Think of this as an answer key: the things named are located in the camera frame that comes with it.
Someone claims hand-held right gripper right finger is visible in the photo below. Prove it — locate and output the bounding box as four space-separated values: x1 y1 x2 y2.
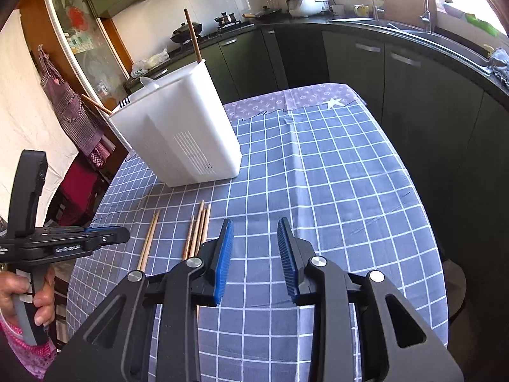
277 218 464 382

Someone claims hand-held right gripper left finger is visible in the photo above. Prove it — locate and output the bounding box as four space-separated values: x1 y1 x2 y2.
44 218 235 382

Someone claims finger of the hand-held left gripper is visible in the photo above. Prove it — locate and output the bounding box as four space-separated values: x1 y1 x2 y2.
83 225 130 250

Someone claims wooden chopstick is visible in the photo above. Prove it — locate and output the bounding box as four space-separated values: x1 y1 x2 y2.
137 209 158 270
193 205 208 257
188 200 205 259
80 94 112 115
200 203 212 245
182 215 195 261
184 9 201 64
141 211 161 271

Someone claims white plastic utensil holder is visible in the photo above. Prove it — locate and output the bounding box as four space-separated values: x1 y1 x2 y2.
108 59 242 187

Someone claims person's left forearm pink sleeve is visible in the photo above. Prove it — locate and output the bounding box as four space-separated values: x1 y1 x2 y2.
0 314 60 380

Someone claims person's left hand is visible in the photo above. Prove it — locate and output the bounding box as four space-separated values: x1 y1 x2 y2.
0 266 56 327

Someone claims red chair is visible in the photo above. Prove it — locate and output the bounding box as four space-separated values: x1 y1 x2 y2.
45 155 112 227

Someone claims blue checked tablecloth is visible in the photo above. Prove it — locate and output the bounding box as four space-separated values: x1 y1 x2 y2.
66 103 450 382

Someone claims white hanging sheet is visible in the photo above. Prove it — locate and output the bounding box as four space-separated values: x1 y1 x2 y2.
0 8 80 223

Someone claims purple checked apron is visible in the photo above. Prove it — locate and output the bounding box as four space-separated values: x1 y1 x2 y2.
38 46 108 168

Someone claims purple patterned tablecloth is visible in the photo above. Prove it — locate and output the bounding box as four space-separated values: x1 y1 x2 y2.
223 83 368 122

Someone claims wooden stool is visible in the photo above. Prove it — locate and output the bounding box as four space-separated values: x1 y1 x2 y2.
445 260 468 319

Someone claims white plastic bag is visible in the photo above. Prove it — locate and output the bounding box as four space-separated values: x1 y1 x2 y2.
131 48 170 78

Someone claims glass sliding door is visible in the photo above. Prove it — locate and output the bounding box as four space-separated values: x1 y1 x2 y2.
40 0 134 100

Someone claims black wok with lid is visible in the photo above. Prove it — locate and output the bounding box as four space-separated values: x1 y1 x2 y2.
171 23 204 44

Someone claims black gas stove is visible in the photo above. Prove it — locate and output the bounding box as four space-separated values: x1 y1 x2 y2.
171 20 255 46

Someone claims black kitchen countertop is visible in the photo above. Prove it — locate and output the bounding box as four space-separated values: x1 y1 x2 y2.
123 10 509 96

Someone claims small black pot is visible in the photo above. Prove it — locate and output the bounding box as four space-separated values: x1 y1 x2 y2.
215 11 241 28

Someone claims black frying pan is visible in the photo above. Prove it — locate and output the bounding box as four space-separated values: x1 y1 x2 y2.
243 6 283 20

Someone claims white rice cooker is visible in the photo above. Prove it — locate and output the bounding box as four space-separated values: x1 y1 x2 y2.
287 0 331 18

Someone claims brown cutting board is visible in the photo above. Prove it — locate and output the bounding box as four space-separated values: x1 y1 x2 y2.
382 0 426 28

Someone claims tall steel faucet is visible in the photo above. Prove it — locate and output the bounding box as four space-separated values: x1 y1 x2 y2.
419 0 442 34

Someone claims grey crumpled rag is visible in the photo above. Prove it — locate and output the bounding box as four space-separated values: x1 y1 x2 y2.
487 47 509 88

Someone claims green plastic container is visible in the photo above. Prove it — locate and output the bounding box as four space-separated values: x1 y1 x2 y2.
463 13 498 36

